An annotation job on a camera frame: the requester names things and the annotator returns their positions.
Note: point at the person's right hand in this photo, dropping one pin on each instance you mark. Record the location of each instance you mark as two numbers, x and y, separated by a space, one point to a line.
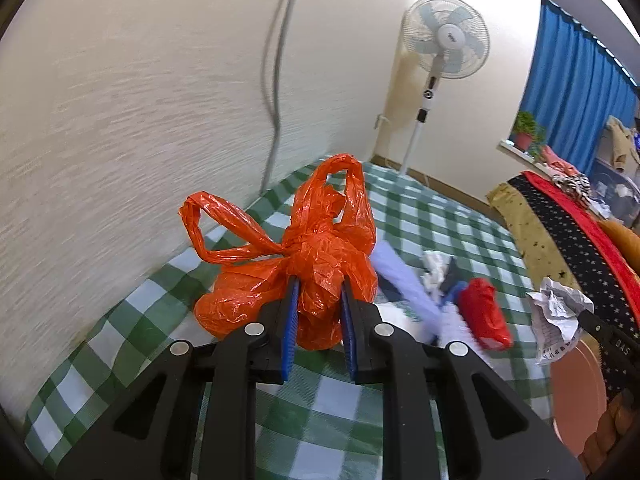
612 430

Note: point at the white standing fan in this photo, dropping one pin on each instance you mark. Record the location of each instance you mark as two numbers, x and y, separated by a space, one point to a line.
447 35

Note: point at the orange plastic bag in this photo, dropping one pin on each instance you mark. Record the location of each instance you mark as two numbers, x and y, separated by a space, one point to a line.
320 250

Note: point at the blue plastic shoe cover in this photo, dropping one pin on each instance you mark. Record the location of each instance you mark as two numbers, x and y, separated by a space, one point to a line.
452 293

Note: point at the red plastic packet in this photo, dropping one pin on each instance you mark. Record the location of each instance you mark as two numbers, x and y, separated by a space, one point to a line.
482 310

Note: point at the green white checked tablecloth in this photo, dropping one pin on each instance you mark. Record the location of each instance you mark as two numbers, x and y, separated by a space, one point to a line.
450 220

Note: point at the potted green plant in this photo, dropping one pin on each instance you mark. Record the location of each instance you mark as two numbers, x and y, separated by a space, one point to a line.
525 127

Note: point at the pale purple foam sheet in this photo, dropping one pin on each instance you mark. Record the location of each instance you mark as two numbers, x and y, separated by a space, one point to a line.
400 275

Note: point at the white window sill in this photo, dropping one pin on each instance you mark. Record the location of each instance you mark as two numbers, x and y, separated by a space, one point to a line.
507 146

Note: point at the star-patterned bed blanket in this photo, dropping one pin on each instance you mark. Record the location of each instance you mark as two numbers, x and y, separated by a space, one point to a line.
550 230

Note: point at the black white striped cloth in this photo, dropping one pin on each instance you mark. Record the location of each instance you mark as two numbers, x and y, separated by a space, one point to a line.
570 185

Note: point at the orange pillow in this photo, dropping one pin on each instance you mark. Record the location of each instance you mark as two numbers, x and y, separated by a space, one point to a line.
622 237

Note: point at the clear plastic storage box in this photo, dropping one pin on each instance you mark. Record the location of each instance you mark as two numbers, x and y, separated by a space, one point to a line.
607 180

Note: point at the pink cloth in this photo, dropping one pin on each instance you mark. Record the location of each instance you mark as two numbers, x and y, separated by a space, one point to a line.
555 160

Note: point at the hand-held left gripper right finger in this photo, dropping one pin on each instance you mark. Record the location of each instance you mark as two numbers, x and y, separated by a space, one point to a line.
349 335

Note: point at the beige coat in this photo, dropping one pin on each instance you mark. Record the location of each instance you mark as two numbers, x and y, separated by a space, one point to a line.
620 140

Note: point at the white crumpled tissue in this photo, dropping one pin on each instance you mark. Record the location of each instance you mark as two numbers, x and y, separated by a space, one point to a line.
434 265

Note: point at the white paper receipt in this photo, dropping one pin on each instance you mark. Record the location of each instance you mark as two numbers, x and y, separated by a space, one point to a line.
555 320

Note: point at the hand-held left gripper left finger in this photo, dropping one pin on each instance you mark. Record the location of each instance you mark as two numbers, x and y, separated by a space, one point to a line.
290 330

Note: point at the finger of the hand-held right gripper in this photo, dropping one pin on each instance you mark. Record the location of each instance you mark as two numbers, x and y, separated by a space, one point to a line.
595 324

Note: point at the blue curtain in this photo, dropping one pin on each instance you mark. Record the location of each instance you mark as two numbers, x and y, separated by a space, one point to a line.
570 85

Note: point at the white wall outlet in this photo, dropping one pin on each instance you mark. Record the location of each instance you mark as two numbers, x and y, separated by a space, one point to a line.
380 121

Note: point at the pink plastic bin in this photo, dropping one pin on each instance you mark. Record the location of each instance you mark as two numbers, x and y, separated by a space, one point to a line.
575 400

